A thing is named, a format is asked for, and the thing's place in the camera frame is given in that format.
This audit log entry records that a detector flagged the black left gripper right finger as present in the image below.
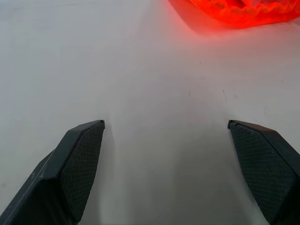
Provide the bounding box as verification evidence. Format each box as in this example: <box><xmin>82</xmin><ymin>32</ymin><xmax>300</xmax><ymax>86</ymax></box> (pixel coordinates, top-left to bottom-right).
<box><xmin>227</xmin><ymin>120</ymin><xmax>300</xmax><ymax>225</ymax></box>

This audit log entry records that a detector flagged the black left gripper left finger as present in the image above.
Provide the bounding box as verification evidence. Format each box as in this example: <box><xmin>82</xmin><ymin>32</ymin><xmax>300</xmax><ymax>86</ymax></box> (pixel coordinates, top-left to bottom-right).
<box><xmin>0</xmin><ymin>120</ymin><xmax>105</xmax><ymax>225</ymax></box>

